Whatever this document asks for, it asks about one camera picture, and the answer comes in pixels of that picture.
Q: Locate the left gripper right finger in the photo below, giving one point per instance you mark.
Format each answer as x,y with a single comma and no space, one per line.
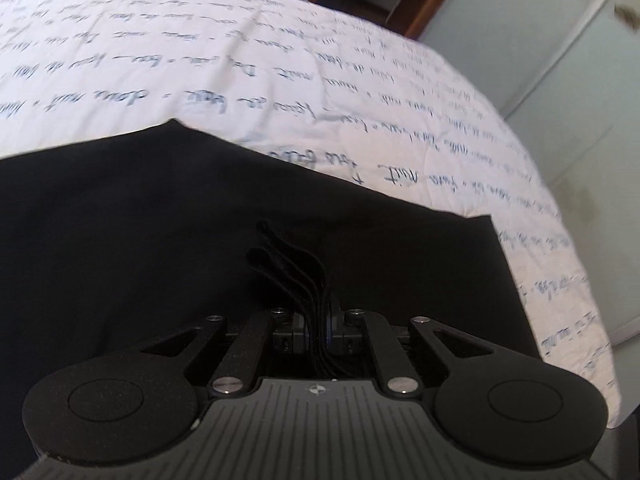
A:
334,327

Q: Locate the black pants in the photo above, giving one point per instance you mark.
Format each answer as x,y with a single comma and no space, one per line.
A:
108,243

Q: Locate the sliding wardrobe door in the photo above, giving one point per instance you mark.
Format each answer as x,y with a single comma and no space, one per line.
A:
564,74

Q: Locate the white script-printed quilt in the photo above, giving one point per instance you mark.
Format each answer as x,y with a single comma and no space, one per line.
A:
315,87

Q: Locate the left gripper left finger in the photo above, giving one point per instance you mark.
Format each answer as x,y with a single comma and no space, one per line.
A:
300,333

